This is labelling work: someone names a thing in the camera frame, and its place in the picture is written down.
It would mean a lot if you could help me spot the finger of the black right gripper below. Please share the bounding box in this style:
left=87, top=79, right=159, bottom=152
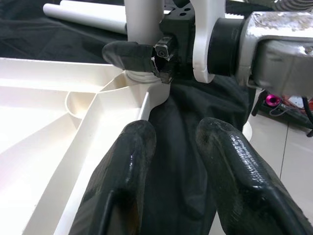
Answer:
left=102, top=40, right=157, bottom=74

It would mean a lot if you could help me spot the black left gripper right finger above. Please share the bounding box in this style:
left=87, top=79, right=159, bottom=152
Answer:
left=195, top=117, right=313, bottom=235

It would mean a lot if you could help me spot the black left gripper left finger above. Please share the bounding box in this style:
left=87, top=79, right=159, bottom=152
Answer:
left=70, top=120, right=157, bottom=235

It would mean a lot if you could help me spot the white plastic table leg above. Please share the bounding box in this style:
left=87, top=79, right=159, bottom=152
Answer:
left=43, top=2, right=128, bottom=35
left=124, top=0, right=165, bottom=83
left=60, top=0, right=128, bottom=22

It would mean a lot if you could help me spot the white plastic table top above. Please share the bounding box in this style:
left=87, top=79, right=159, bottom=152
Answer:
left=0, top=57, right=171, bottom=235

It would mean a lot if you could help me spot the black cloth table cover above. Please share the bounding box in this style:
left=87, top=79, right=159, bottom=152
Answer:
left=0, top=0, right=257, bottom=235

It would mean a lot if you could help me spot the magenta black hair dryer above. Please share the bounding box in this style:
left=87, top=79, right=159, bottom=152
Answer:
left=265, top=94, right=313, bottom=130

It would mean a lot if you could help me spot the orange plastic item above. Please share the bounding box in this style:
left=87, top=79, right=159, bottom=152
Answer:
left=281, top=94, right=313, bottom=116

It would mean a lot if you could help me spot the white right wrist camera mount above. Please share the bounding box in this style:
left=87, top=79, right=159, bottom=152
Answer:
left=192, top=0, right=227, bottom=84

